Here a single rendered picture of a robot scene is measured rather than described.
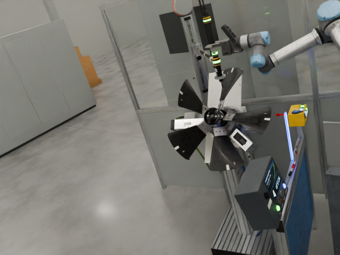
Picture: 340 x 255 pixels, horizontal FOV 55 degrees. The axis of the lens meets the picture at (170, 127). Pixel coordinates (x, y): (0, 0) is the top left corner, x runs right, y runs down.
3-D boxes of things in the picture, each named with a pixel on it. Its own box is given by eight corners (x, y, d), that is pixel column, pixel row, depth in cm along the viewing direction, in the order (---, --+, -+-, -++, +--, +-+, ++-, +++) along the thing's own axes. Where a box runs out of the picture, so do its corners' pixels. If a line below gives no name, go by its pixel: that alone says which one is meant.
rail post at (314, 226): (311, 225, 267) (300, 142, 237) (317, 226, 265) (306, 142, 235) (311, 229, 264) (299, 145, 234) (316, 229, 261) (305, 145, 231)
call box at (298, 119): (293, 118, 233) (291, 104, 229) (308, 117, 228) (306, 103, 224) (289, 128, 221) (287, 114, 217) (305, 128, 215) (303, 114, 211)
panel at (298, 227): (312, 217, 258) (302, 145, 233) (312, 217, 258) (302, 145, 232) (297, 311, 195) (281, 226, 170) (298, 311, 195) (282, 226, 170)
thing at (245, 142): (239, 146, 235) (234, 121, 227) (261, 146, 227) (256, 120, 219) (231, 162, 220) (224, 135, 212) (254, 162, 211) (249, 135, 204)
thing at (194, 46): (192, 54, 262) (188, 44, 259) (200, 51, 262) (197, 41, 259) (194, 56, 253) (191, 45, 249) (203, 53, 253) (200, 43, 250)
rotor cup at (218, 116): (207, 114, 227) (199, 110, 216) (226, 107, 221) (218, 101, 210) (212, 133, 222) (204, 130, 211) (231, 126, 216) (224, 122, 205)
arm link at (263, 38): (266, 41, 173) (267, 27, 175) (246, 45, 179) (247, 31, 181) (270, 48, 180) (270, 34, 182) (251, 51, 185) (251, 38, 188)
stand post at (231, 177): (242, 237, 276) (219, 143, 241) (253, 238, 272) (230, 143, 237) (241, 241, 273) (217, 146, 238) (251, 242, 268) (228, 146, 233)
